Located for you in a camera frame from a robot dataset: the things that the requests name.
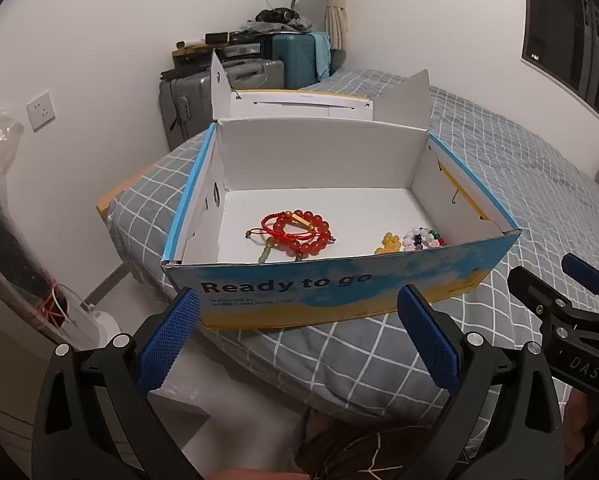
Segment dark window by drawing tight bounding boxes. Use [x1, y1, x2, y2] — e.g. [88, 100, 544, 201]
[521, 0, 599, 128]

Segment pink white bead bracelet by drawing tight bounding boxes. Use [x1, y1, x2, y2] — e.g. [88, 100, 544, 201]
[402, 227, 447, 252]

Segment grey suitcase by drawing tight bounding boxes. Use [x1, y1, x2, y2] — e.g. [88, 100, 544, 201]
[158, 59, 286, 148]

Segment red bead bracelet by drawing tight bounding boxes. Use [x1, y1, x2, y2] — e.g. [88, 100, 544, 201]
[273, 212, 338, 262]

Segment yellow bead bracelet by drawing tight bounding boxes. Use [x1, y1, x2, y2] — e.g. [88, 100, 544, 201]
[374, 232, 401, 255]

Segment white wall socket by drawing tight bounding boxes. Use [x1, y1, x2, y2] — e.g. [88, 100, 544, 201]
[26, 91, 57, 130]

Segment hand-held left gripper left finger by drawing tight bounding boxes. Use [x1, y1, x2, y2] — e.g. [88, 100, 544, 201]
[32, 287, 202, 480]

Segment blue suitcase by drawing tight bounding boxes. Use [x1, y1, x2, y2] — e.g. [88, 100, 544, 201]
[272, 31, 333, 90]

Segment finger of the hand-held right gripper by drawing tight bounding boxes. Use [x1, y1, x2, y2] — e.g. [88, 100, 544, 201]
[507, 265, 580, 343]
[562, 253, 599, 317]

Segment white and blue cardboard box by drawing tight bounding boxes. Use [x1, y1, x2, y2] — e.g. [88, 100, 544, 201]
[160, 50, 523, 331]

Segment beige curtain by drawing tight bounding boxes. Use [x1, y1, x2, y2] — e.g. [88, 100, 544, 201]
[325, 0, 351, 78]

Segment person's right hand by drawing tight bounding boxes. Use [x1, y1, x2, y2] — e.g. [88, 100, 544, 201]
[563, 387, 599, 461]

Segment wooden bed frame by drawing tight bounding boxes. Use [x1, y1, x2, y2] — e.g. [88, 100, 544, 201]
[96, 162, 180, 223]

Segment dark patterned shorts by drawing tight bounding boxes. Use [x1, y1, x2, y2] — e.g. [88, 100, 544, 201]
[294, 407, 473, 480]

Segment red string bracelet gold tube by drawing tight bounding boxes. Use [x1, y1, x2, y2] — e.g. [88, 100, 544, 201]
[260, 211, 316, 241]

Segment green bead bracelet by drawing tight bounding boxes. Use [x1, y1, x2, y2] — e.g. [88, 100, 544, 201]
[244, 229, 280, 264]

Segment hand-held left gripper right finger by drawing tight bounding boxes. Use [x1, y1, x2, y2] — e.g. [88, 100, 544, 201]
[397, 284, 565, 480]

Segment teal cloth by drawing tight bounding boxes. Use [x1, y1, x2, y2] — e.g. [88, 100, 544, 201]
[310, 32, 334, 81]

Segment black bag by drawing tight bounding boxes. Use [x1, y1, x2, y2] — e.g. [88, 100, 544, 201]
[256, 6, 303, 23]

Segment grey checked bed sheet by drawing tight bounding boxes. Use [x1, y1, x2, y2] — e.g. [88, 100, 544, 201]
[106, 67, 599, 421]

